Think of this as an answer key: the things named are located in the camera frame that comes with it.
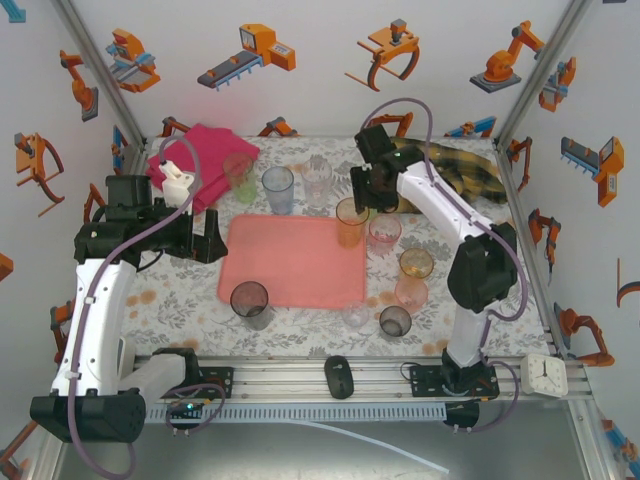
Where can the blue plastic glass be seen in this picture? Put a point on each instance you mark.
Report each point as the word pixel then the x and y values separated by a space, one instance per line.
pixel 277 192

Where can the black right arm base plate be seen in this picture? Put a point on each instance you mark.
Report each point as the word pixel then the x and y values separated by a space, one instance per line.
pixel 425 382

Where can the peach plastic glass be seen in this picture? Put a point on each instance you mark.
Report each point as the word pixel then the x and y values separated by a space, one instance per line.
pixel 411 295

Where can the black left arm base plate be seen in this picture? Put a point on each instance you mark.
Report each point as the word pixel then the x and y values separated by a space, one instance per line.
pixel 217 382

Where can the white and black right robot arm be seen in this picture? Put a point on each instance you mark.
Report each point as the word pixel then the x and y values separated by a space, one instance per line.
pixel 440 200

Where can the floral print tablecloth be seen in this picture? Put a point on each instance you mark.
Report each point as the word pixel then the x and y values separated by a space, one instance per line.
pixel 175 300

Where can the tall orange plastic glass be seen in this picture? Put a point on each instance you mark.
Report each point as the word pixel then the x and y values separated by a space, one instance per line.
pixel 350 232

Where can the tall green plastic glass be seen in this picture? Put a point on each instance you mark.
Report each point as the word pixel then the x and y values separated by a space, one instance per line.
pixel 239 170

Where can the short grey plastic glass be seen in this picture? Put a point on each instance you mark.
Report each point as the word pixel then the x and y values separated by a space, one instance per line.
pixel 395 322

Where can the electronics board with green light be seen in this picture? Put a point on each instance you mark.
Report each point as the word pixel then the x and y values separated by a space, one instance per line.
pixel 187 410

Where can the thin white tube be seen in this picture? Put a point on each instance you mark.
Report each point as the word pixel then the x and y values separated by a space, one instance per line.
pixel 380 442

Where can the pink plastic glass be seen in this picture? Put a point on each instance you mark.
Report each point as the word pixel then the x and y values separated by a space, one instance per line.
pixel 385 237

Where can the pink plastic tray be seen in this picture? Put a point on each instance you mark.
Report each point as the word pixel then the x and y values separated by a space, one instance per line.
pixel 295 265

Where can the aluminium frame post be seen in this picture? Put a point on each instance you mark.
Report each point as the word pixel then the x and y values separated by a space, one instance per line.
pixel 102 75
pixel 542 75

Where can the folded magenta cloth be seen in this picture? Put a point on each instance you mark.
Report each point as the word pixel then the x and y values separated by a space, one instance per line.
pixel 210 150

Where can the yellow black plaid shirt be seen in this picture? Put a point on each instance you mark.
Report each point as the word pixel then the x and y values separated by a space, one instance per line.
pixel 470 170

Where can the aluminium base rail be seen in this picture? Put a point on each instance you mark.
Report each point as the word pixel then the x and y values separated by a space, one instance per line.
pixel 280 380

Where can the short amber plastic glass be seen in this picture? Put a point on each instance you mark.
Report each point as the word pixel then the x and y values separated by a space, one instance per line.
pixel 416 265

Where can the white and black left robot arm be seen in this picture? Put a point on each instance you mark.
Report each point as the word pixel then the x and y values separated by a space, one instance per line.
pixel 95 310

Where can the white square clock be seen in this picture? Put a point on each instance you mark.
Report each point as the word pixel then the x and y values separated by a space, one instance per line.
pixel 542 375

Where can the tall clear plastic glass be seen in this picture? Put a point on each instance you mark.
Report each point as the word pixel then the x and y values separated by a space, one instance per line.
pixel 316 185

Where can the small clear faceted glass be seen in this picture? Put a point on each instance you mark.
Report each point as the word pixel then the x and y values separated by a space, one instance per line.
pixel 356 315

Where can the tall dark smoky glass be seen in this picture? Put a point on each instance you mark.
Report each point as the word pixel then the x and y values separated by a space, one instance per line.
pixel 250 305

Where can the black computer mouse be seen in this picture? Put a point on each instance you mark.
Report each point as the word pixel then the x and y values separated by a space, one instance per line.
pixel 338 377

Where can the aluminium side rail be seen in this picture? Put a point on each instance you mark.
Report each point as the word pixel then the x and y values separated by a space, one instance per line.
pixel 530 240

